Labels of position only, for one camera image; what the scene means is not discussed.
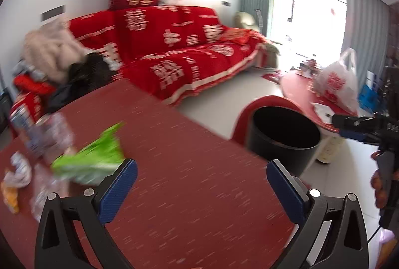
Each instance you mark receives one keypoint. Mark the person's right hand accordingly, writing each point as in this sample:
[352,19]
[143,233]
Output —
[378,191]

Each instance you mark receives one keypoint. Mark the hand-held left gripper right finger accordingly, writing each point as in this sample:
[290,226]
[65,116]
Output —
[285,191]

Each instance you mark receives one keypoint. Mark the black trash bin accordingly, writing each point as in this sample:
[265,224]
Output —
[280,150]

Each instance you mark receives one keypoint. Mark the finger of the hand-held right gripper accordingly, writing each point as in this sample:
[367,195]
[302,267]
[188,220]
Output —
[355,121]
[358,135]

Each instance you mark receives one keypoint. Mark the blue white drink can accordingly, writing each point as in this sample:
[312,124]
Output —
[22,124]

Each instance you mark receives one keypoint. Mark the red covered sofa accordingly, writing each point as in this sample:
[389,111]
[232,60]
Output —
[174,54]

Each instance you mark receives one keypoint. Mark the small red embroidered cushion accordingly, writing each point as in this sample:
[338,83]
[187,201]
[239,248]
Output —
[234,36]

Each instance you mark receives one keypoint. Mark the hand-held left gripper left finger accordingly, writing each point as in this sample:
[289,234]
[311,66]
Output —
[118,191]

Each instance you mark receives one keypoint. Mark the white paper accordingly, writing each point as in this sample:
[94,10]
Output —
[18,170]

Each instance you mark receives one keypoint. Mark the green plastic bag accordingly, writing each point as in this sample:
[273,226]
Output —
[90,156]

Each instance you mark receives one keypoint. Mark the beige fluffy coat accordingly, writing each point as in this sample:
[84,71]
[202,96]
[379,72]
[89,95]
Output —
[53,51]

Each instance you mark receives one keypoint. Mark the clear plastic cup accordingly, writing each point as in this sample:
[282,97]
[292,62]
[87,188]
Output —
[54,136]

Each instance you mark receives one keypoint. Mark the round red coffee table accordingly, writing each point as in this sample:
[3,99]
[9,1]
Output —
[297,91]

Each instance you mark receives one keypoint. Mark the white plastic shopping bag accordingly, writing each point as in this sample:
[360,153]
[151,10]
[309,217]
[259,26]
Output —
[338,85]

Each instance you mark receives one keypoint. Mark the blue plastic stool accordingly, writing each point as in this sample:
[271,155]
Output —
[367,97]

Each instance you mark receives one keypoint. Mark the white napkin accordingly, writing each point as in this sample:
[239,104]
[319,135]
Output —
[322,113]

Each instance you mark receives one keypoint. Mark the black clothing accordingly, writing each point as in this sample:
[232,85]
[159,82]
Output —
[84,79]

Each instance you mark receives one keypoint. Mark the pile of mixed clothes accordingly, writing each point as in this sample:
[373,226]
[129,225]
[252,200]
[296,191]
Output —
[31,85]

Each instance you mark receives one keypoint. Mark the small yellow wrapper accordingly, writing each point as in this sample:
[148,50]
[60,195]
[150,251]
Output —
[10,199]

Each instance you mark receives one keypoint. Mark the grey wall switch panel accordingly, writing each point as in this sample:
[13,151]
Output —
[53,13]

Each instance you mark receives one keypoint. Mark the grey green curtain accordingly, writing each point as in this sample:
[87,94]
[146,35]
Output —
[366,26]
[256,1]

